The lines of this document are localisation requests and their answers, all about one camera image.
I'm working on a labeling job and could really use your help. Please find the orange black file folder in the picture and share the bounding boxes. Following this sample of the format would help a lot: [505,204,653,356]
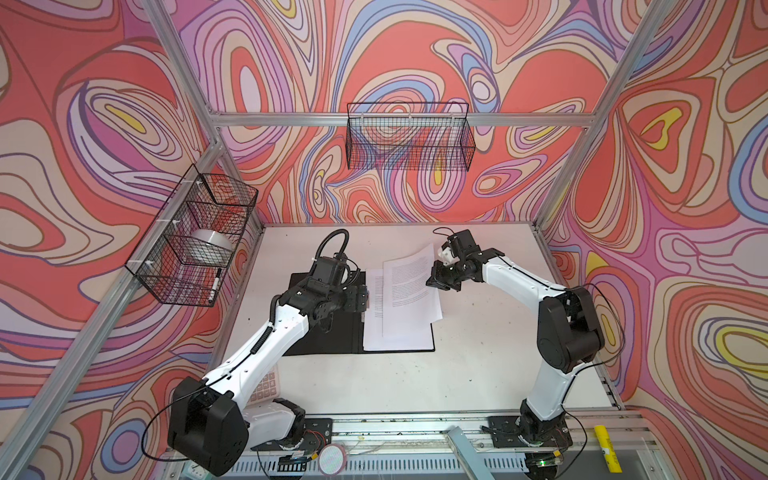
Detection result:
[285,272,404,357]

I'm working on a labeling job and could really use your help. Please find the printed paper sheet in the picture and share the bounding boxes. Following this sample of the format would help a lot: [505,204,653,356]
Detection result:
[382,243,442,349]
[362,269,435,354]

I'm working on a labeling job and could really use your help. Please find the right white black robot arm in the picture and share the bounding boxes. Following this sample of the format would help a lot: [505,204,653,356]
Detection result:
[426,251,605,446]

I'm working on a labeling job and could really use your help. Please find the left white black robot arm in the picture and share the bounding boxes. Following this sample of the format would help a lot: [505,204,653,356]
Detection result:
[168,285,368,476]

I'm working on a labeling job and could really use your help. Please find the pink white calculator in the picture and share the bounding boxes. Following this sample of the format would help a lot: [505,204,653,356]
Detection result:
[248,366,280,405]

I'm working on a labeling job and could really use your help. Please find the white tape roll in basket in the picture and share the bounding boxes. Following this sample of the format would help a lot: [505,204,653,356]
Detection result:
[186,229,235,268]

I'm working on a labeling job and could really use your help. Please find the pink tape roll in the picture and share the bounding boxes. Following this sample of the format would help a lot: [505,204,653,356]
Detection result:
[317,443,347,477]

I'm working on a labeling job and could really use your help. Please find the grey metal bar front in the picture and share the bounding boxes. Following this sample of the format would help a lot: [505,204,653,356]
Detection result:
[444,426,494,480]

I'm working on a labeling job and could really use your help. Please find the yellow marker pen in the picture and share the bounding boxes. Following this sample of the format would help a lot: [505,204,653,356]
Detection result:
[594,425,623,474]

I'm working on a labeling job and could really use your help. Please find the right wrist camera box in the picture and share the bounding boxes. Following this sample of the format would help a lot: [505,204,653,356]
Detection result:
[438,229,481,265]

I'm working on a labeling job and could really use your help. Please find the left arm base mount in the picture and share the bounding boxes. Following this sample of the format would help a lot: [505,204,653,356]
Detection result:
[250,417,333,454]

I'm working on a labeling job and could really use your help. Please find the black wire basket back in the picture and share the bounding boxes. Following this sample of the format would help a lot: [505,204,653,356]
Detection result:
[345,100,476,172]

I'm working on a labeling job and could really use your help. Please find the black wire basket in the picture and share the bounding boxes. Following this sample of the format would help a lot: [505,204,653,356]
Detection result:
[345,100,476,172]
[125,165,258,307]

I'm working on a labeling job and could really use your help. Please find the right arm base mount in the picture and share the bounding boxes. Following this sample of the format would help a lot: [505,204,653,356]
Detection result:
[480,414,573,450]

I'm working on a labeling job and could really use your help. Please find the black wire basket left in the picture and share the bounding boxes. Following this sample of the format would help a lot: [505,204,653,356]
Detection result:
[125,165,258,307]

